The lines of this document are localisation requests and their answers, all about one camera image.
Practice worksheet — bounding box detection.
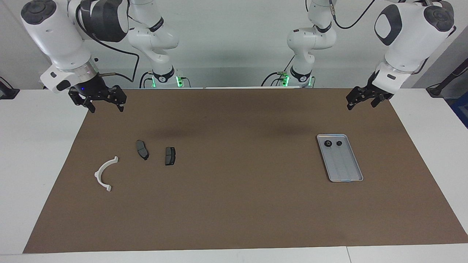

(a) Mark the silver metal tray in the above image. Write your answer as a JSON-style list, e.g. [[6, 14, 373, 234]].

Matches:
[[317, 134, 364, 183]]

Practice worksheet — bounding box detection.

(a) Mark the dark curved brake pad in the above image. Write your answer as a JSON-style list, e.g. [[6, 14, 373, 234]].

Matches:
[[136, 140, 149, 161]]

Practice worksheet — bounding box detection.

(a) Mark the black stand with pole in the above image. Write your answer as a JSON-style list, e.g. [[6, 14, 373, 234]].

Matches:
[[426, 58, 468, 98]]

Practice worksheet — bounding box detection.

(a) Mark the black stand foot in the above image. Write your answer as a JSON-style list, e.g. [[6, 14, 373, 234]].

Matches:
[[0, 77, 19, 100]]

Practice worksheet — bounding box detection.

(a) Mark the blue box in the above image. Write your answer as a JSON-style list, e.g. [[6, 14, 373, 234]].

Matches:
[[450, 96, 468, 128]]

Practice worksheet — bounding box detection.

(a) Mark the brown table mat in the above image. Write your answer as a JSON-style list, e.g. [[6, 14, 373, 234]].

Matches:
[[23, 88, 468, 254]]

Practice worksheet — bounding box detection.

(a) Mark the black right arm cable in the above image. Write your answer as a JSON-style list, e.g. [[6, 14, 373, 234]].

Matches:
[[75, 0, 140, 83]]

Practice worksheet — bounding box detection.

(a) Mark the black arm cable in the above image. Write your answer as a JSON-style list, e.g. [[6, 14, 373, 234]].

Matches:
[[328, 0, 377, 30], [75, 0, 140, 83]]

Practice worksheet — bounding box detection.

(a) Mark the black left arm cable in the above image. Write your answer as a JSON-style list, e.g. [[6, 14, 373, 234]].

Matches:
[[328, 0, 377, 30]]

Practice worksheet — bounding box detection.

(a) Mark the white half ring bracket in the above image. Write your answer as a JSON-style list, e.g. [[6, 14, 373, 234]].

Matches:
[[94, 156, 119, 192]]

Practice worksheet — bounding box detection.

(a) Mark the black left base cable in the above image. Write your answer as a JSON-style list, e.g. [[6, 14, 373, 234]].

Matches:
[[261, 57, 296, 87]]

